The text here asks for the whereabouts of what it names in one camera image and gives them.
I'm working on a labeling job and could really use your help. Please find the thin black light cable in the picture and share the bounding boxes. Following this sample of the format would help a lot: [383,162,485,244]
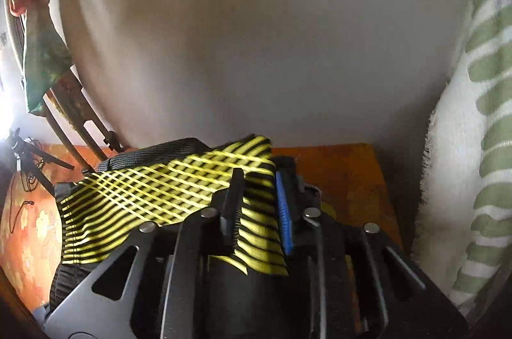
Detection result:
[10,139,44,236]

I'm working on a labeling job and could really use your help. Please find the green hanging cloth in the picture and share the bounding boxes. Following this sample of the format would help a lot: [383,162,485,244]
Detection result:
[22,9,73,116]

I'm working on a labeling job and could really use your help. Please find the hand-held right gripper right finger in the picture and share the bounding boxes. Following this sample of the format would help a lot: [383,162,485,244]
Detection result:
[275,159,468,339]

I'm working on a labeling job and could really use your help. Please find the small black tripod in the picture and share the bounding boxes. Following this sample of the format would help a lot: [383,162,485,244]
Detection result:
[4,128,75,199]

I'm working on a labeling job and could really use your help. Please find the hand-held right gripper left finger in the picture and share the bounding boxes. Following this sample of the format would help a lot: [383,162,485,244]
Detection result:
[46,168,245,339]

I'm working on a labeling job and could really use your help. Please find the green striped white blanket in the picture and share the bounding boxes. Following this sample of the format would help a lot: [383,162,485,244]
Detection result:
[412,0,512,318]

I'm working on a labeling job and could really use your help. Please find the orange floral bedsheet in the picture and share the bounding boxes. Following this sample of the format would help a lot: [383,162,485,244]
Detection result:
[0,142,404,324]

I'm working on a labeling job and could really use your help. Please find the black pants with yellow stripes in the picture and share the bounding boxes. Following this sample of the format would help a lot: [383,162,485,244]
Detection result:
[48,135,292,319]

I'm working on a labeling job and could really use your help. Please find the silver tripod stand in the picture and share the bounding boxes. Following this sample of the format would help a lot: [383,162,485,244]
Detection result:
[8,19,121,167]

